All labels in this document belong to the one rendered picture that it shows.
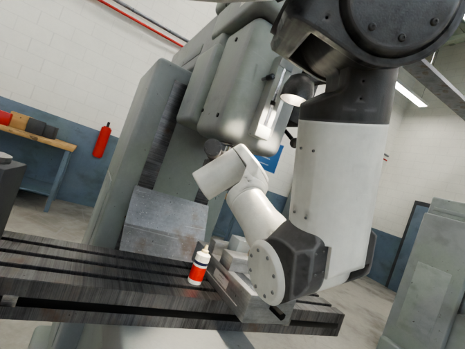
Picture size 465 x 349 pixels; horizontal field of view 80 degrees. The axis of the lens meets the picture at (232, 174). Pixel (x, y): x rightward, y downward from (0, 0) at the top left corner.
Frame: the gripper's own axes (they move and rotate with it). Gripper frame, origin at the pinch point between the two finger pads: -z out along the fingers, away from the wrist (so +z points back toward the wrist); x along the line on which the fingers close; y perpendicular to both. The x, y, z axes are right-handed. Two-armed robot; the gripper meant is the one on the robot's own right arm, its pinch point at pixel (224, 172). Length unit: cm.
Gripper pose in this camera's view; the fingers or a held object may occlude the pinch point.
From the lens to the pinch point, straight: 79.9
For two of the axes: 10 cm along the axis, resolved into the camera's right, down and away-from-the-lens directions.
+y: -3.3, 9.4, -0.2
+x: -9.4, -3.3, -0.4
